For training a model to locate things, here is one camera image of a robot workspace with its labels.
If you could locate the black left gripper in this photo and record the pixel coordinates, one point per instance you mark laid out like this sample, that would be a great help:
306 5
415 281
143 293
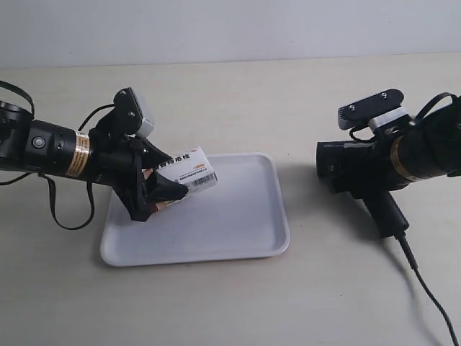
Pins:
117 160

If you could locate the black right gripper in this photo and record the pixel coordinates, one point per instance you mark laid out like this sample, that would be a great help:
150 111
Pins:
382 174

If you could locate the black handheld barcode scanner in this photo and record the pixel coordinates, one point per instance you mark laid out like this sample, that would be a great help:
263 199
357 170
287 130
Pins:
342 166

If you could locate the white medicine box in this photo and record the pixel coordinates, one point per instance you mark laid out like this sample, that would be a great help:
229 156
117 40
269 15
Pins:
191 169

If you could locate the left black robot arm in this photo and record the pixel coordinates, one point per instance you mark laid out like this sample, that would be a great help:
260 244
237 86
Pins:
36 147

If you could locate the white plastic tray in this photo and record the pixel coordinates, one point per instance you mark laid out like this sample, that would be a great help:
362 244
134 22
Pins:
242 217

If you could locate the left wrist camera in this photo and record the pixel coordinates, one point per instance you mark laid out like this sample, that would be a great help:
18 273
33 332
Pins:
132 114

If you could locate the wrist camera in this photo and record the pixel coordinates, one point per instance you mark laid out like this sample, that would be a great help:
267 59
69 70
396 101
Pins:
359 113
132 114

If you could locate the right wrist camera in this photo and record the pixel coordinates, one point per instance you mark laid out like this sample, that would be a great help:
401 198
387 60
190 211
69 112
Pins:
359 113

